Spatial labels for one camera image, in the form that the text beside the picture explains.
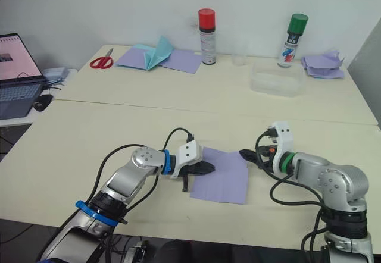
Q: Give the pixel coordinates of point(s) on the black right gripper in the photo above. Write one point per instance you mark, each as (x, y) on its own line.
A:
(266, 155)

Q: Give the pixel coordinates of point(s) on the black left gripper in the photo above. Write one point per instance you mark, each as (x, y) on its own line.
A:
(192, 170)

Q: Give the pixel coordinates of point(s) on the purple paper sheet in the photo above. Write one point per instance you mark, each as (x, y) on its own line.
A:
(221, 178)

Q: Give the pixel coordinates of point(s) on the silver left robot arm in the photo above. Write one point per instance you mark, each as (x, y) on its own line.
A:
(128, 176)

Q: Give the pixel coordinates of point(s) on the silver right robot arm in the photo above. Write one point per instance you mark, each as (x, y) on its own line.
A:
(339, 185)

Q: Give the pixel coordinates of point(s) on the cyan folded paper airplane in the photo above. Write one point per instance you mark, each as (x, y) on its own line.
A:
(157, 55)

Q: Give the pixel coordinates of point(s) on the clear plastic container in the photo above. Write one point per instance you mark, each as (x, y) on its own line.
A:
(276, 80)

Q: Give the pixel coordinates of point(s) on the clear plastic cup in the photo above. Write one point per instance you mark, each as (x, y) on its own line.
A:
(239, 57)

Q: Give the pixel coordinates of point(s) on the purple paper stack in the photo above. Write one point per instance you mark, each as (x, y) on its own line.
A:
(181, 62)

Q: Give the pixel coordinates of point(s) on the crumpled purple paper pile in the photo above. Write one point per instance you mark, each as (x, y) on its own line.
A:
(324, 66)

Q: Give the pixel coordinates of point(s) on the green capped spray can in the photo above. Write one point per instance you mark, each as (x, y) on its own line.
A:
(293, 41)

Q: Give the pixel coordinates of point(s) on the red capped spray can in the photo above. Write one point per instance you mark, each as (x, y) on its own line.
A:
(207, 38)

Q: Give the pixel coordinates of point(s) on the grey panel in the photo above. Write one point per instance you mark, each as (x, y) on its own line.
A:
(366, 75)

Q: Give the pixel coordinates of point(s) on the black computer mouse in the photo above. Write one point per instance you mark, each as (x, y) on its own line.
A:
(43, 101)

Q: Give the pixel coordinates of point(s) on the pale blue tissue pack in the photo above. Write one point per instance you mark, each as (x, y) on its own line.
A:
(56, 74)

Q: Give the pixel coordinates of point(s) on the open laptop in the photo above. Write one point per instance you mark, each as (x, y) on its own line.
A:
(16, 75)

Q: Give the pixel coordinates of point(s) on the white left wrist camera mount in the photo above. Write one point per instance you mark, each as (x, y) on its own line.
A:
(188, 153)

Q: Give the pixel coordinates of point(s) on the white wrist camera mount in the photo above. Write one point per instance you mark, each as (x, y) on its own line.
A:
(188, 153)
(282, 144)

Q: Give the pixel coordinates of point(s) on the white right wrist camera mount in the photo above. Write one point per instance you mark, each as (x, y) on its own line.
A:
(282, 144)

